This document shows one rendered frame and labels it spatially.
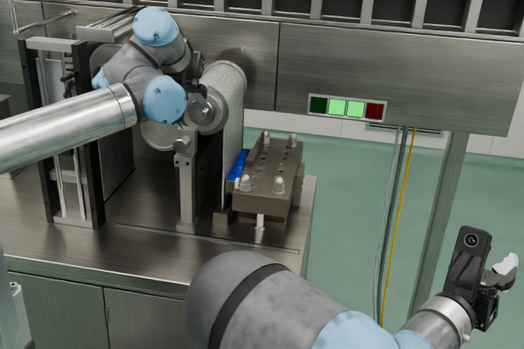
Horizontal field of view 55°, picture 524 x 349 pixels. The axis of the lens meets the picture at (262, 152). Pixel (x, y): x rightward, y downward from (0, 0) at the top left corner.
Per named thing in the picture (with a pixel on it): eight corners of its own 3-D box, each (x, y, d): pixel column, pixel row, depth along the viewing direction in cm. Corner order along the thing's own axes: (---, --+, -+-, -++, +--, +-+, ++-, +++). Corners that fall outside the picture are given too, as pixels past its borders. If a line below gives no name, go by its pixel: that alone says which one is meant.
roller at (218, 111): (181, 128, 141) (180, 89, 136) (207, 98, 164) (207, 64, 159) (221, 134, 140) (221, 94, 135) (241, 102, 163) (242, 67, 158)
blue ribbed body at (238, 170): (224, 188, 150) (224, 178, 148) (240, 156, 169) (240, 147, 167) (236, 189, 149) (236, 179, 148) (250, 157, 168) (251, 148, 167)
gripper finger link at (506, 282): (497, 266, 87) (469, 287, 83) (498, 258, 87) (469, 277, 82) (525, 278, 84) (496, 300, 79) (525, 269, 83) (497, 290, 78)
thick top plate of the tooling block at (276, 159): (231, 210, 146) (232, 192, 144) (257, 151, 182) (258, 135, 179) (287, 217, 144) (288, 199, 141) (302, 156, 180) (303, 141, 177)
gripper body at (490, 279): (455, 297, 90) (423, 333, 82) (460, 255, 87) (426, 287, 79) (500, 315, 85) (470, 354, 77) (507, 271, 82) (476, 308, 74)
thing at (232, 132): (222, 185, 149) (223, 127, 141) (239, 150, 170) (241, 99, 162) (224, 185, 149) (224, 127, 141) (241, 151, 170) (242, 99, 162)
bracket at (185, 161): (175, 229, 149) (172, 134, 135) (182, 217, 154) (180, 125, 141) (192, 231, 148) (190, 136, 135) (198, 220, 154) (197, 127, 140)
